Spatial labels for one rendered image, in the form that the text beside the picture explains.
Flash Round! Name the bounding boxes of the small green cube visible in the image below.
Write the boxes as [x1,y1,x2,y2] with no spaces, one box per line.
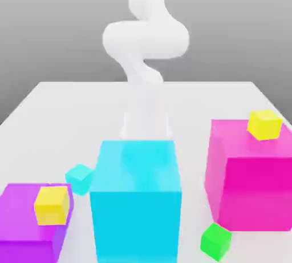
[200,222,233,262]

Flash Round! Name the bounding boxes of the large cyan box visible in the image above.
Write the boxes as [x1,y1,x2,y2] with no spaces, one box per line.
[89,140,183,263]

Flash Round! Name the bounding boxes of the large pink box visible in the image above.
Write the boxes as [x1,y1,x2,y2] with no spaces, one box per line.
[204,119,292,232]

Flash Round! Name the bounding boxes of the large purple box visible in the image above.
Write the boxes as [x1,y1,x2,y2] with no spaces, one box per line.
[0,183,75,263]

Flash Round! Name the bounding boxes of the small cyan cube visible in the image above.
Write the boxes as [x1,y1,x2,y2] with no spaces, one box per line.
[64,163,95,197]

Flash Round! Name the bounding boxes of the small yellow cube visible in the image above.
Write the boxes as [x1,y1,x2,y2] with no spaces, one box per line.
[34,185,70,226]
[246,109,283,141]

